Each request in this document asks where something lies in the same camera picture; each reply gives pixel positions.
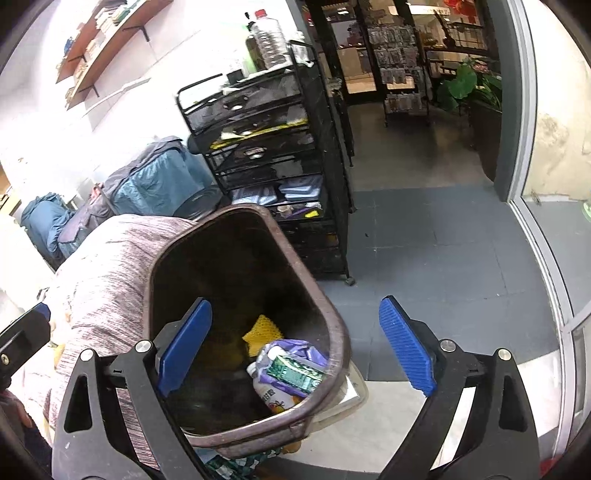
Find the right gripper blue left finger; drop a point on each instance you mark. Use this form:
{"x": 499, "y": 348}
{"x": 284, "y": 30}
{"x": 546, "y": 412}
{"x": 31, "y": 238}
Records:
{"x": 178, "y": 343}

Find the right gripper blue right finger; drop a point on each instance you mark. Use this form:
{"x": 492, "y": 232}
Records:
{"x": 414, "y": 358}

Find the yellow mesh sponge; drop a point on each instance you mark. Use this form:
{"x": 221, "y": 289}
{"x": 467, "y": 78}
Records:
{"x": 263, "y": 332}

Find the green white wrapper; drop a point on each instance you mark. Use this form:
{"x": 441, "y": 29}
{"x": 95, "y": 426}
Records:
{"x": 290, "y": 372}

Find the purple plastic snack bag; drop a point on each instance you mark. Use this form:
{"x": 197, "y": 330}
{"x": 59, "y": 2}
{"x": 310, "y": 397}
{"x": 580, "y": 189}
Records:
{"x": 299, "y": 350}

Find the large bed striped cover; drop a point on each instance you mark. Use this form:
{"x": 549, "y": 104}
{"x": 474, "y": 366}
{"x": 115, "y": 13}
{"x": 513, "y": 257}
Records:
{"x": 96, "y": 302}

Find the blue cloth pile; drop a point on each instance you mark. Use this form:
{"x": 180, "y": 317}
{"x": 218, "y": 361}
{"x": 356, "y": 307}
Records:
{"x": 43, "y": 220}

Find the black round stool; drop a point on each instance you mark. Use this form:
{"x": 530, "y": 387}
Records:
{"x": 201, "y": 204}

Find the massage bed blue skirt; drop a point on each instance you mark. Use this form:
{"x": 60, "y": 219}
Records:
{"x": 156, "y": 183}

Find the black mesh rolling cart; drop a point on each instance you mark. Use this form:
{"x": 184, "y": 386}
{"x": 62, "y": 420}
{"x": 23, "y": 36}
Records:
{"x": 272, "y": 140}

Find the green potted plant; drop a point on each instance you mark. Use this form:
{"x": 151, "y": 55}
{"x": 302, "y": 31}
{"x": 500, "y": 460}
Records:
{"x": 474, "y": 81}

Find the display rack with goods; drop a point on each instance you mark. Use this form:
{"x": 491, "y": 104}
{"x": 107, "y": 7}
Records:
{"x": 404, "y": 84}

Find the dark green bottle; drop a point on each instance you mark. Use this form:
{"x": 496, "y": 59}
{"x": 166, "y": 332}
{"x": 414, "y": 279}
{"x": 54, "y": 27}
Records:
{"x": 252, "y": 47}

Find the clear large plastic bottle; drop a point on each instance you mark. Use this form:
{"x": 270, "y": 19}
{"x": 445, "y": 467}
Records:
{"x": 270, "y": 40}

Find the upper wooden wall shelf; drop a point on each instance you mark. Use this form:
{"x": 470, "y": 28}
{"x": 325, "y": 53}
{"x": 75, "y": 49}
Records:
{"x": 87, "y": 41}

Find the wooden wall shelf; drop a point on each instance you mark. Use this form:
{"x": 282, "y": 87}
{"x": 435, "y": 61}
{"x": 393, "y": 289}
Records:
{"x": 111, "y": 50}
{"x": 87, "y": 41}

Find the lower wooden wall shelf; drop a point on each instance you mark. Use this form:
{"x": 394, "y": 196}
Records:
{"x": 111, "y": 50}

